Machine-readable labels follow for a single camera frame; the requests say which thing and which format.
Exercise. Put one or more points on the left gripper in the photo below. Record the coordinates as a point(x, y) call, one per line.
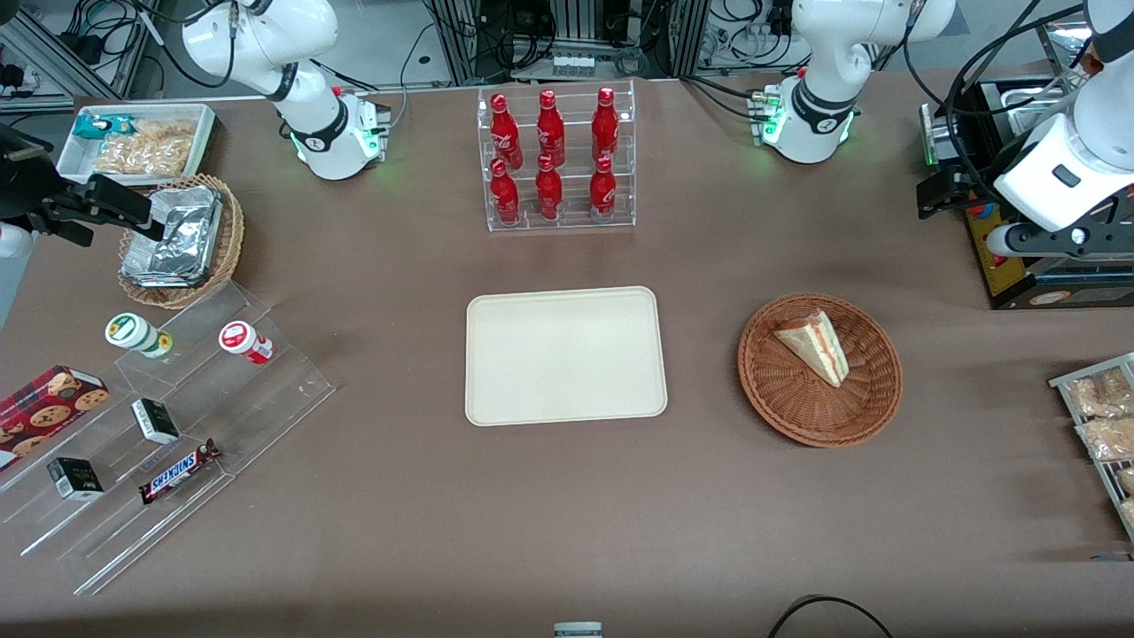
point(982, 178)

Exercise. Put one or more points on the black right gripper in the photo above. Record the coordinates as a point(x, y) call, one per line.
point(25, 190)

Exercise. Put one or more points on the triangle sandwich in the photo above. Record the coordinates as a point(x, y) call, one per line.
point(815, 350)

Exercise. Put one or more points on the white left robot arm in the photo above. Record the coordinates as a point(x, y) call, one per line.
point(828, 53)

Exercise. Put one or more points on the light tan wicker basket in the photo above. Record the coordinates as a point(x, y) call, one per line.
point(229, 239)

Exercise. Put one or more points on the brown round wicker basket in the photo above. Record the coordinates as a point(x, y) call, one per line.
point(797, 408)

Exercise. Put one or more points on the beige rectangular tray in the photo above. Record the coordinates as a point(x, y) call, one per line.
point(567, 354)

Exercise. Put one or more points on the clear bag of crackers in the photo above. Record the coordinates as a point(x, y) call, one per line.
point(142, 159)
point(168, 131)

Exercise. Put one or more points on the white plastic bin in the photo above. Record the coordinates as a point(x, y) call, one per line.
point(75, 159)

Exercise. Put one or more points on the silver foil container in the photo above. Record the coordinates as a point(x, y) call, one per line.
point(159, 266)
point(190, 221)

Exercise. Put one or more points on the black machine with yellow panel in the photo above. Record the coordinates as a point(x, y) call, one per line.
point(992, 266)

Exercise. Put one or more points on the teal snack packet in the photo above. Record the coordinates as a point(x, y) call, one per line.
point(97, 127)

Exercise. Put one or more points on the white jar with green lid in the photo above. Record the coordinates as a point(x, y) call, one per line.
point(133, 333)

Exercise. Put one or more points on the white jar with red lid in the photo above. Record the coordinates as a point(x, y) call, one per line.
point(244, 341)

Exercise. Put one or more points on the red plaid cookie box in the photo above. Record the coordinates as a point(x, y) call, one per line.
point(49, 408)

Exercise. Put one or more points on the small black carton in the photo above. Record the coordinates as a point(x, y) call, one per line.
point(156, 421)
point(75, 478)

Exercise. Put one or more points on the clear acrylic stepped display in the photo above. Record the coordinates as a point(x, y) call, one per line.
point(230, 416)

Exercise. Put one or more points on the clear packet of biscuits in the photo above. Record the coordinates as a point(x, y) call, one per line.
point(1107, 439)
point(1127, 478)
point(1103, 394)
point(1129, 512)

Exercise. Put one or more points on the white power strip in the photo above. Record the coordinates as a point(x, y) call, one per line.
point(753, 40)

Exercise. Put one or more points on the Snickers chocolate bar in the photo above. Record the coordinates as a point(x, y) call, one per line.
point(177, 472)

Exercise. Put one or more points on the red cola bottle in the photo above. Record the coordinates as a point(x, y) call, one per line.
point(605, 124)
point(504, 133)
point(548, 193)
point(505, 197)
point(550, 128)
point(603, 193)

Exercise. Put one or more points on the clear acrylic bottle rack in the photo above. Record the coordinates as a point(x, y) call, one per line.
point(576, 221)

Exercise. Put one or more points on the grey power strip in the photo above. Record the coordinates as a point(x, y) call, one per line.
point(585, 65)

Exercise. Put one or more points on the small grey device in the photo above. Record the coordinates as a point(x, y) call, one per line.
point(578, 630)

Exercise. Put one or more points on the aluminium frame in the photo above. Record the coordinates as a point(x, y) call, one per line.
point(53, 53)

